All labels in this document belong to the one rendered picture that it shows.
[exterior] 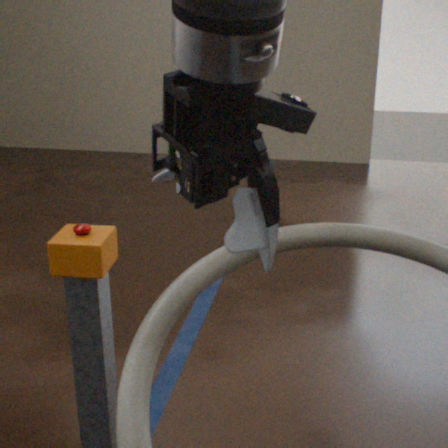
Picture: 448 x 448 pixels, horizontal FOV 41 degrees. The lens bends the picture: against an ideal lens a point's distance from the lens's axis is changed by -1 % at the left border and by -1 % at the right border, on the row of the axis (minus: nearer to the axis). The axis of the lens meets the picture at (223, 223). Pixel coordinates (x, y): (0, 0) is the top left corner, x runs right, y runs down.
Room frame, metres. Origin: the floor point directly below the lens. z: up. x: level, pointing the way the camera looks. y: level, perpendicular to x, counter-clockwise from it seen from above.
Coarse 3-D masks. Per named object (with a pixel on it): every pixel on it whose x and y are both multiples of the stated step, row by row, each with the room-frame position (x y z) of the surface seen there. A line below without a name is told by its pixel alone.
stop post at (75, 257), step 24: (72, 240) 1.18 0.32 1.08; (96, 240) 1.18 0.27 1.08; (72, 264) 1.16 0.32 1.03; (96, 264) 1.15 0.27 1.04; (72, 288) 1.18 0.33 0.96; (96, 288) 1.18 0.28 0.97; (72, 312) 1.18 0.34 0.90; (96, 312) 1.18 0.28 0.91; (72, 336) 1.18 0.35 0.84; (96, 336) 1.18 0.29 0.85; (72, 360) 1.19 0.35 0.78; (96, 360) 1.18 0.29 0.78; (96, 384) 1.18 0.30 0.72; (96, 408) 1.18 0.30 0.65; (96, 432) 1.18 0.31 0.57
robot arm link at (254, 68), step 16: (176, 32) 0.49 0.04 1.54; (192, 32) 0.47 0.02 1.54; (272, 32) 0.48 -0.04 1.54; (176, 48) 0.49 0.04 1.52; (192, 48) 0.48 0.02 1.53; (208, 48) 0.47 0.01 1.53; (224, 48) 0.47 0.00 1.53; (240, 48) 0.47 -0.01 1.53; (256, 48) 0.48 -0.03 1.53; (272, 48) 0.49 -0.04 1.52; (176, 64) 0.50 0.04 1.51; (192, 64) 0.48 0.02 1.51; (208, 64) 0.47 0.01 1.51; (224, 64) 0.47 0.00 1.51; (240, 64) 0.47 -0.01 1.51; (256, 64) 0.48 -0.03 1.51; (272, 64) 0.50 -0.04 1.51; (208, 80) 0.48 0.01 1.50; (224, 80) 0.48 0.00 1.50; (240, 80) 0.48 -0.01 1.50; (256, 80) 0.49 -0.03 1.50
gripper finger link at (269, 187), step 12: (264, 156) 0.54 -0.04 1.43; (252, 168) 0.53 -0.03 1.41; (264, 168) 0.53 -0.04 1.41; (252, 180) 0.54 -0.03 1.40; (264, 180) 0.53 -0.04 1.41; (264, 192) 0.53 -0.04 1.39; (276, 192) 0.53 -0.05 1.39; (264, 204) 0.53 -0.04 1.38; (276, 204) 0.53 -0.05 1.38; (264, 216) 0.53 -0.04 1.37; (276, 216) 0.54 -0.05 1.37
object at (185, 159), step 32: (192, 96) 0.48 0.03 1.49; (224, 96) 0.49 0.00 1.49; (160, 128) 0.53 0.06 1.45; (192, 128) 0.52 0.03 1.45; (224, 128) 0.53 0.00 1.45; (256, 128) 0.54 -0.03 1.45; (160, 160) 0.56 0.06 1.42; (192, 160) 0.50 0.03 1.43; (224, 160) 0.51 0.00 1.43; (192, 192) 0.51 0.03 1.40; (224, 192) 0.53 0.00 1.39
